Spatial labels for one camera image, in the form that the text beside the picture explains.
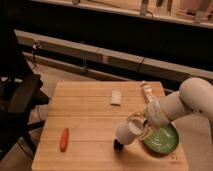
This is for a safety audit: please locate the green round plate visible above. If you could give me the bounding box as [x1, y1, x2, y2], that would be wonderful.
[143, 124, 179, 155]

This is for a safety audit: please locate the black chair frame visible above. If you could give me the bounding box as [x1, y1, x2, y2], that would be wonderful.
[0, 19, 49, 161]

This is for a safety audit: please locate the orange toy carrot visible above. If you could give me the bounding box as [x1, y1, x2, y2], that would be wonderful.
[59, 128, 69, 152]

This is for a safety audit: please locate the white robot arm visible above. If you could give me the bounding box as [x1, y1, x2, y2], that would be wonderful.
[114, 77, 213, 150]

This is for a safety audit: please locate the white tube on table edge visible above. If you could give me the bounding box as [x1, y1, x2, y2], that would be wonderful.
[141, 81, 157, 103]

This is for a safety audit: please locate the white eraser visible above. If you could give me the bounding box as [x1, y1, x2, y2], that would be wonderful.
[110, 90, 122, 105]

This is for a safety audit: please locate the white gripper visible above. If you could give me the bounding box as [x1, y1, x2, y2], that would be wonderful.
[113, 111, 148, 150]

